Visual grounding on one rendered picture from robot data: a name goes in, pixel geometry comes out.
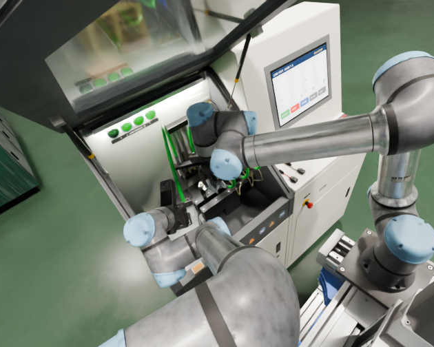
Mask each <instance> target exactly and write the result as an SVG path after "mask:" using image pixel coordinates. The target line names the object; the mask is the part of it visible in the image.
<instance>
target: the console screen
mask: <svg viewBox="0 0 434 347"><path fill-rule="evenodd" d="M264 72H265V79H266V83H267V90H268V94H269V101H270V105H271V112H272V116H273V123H274V127H275V131H276V130H280V129H287V128H289V127H290V126H292V125H293V124H295V123H297V122H298V121H299V120H301V119H302V118H304V117H305V116H307V115H308V114H310V113H311V112H313V111H314V110H316V109H317V108H319V107H320V106H322V105H324V104H325V103H326V102H328V101H329V100H331V99H332V88H331V55H330V37H329V34H327V35H325V36H323V37H321V38H319V39H318V40H316V41H314V42H312V43H310V44H308V45H306V46H304V47H302V48H300V49H299V50H296V51H295V52H292V53H291V54H288V55H286V56H284V57H282V58H281V59H279V60H277V61H275V62H273V63H271V64H269V65H267V66H265V67H264Z"/></svg>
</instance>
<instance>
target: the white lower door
mask: <svg viewBox="0 0 434 347"><path fill-rule="evenodd" d="M288 224H289V218H287V219H286V220H285V221H284V222H282V223H281V224H280V225H279V226H278V227H276V228H275V229H274V230H273V231H272V232H271V233H270V234H268V235H267V236H266V237H265V238H263V239H262V240H261V241H260V242H259V243H257V245H256V246H258V247H260V248H262V249H264V250H266V251H268V252H270V253H271V254H272V255H274V256H275V257H276V258H278V259H279V260H280V261H281V262H282V264H283V265H285V253H286V245H287V231H288Z"/></svg>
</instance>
